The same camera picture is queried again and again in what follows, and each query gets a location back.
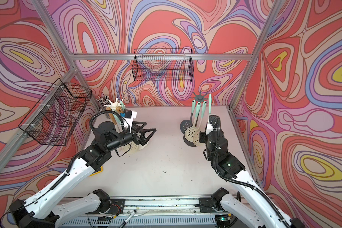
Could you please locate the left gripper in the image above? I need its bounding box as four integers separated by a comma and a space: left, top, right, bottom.
104, 122, 155, 154

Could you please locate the cream skimmer mint handle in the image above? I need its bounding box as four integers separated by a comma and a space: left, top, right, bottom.
183, 102, 201, 147
124, 142, 139, 154

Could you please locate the cream skimmer wooden handle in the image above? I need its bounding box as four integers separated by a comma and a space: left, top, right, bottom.
116, 106, 148, 151

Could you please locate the grey slotted spoon mint handle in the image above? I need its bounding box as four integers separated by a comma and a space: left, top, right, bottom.
180, 99, 196, 134

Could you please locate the dark grey utensil rack stand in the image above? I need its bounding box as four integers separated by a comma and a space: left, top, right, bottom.
183, 92, 209, 148

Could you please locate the mint handle utensil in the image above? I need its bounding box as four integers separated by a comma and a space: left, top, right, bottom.
208, 94, 212, 116

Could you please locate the grey skimmer mint handle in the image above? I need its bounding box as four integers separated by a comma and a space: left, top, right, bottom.
120, 101, 126, 112

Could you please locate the cream slotted spoon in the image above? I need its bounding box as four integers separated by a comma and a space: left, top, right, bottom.
105, 106, 114, 115

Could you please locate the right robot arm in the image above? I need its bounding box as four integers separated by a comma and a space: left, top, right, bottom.
201, 115, 305, 228

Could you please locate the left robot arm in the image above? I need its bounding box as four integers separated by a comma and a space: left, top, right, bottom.
9, 110, 157, 228

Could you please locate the cream utensil rack stand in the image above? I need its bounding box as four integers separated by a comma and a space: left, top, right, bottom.
110, 98, 123, 113

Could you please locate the pen holder cup with pens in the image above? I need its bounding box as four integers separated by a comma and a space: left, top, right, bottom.
97, 96, 111, 107

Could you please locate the yellow calculator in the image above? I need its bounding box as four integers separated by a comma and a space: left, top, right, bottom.
94, 166, 103, 175

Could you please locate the black marker pen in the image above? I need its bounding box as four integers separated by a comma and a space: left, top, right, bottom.
123, 210, 137, 225

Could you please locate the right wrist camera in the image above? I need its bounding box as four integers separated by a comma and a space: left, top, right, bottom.
205, 115, 217, 135

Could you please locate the black wire basket back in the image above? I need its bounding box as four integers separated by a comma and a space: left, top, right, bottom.
132, 47, 194, 82

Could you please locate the black wire basket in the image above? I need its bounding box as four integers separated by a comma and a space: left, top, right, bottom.
132, 47, 194, 82
18, 79, 92, 146

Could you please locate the black wire basket left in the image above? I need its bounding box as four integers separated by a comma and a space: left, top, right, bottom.
18, 79, 92, 146

